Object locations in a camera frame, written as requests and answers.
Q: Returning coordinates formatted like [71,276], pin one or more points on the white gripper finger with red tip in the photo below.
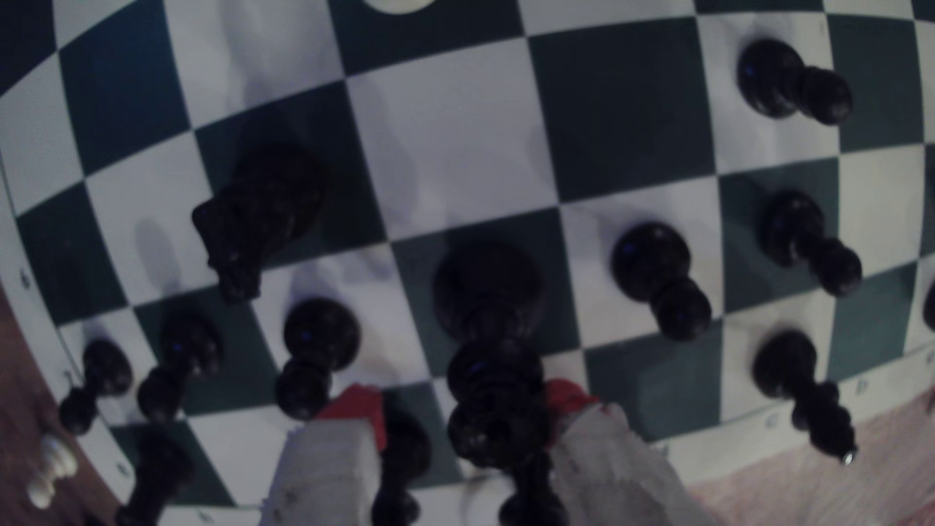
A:
[321,475]
[613,475]

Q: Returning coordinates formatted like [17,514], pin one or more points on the black chess queen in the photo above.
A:
[489,292]

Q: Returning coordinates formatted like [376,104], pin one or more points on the black chess bishop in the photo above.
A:
[785,362]
[402,445]

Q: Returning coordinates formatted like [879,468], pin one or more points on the black chess pawn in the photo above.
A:
[650,263]
[767,77]
[792,226]
[190,343]
[108,365]
[321,332]

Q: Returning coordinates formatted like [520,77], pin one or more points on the white chess piece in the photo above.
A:
[398,5]
[55,460]

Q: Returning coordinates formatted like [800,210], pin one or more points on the black chess knight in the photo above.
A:
[270,197]

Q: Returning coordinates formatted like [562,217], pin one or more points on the green white chess board mat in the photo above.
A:
[453,131]

